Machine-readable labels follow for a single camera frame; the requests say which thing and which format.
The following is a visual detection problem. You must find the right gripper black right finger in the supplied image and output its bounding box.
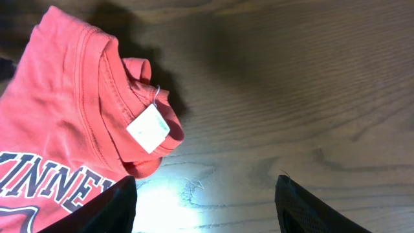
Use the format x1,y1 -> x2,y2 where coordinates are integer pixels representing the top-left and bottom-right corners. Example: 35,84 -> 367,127
274,175 -> 369,233

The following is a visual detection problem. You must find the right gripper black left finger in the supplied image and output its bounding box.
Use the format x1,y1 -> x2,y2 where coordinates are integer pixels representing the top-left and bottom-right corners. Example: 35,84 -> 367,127
41,176 -> 137,233

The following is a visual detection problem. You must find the orange red t-shirt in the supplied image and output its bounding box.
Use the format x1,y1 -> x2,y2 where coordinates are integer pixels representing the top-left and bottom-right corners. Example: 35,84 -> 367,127
1,6 -> 184,232

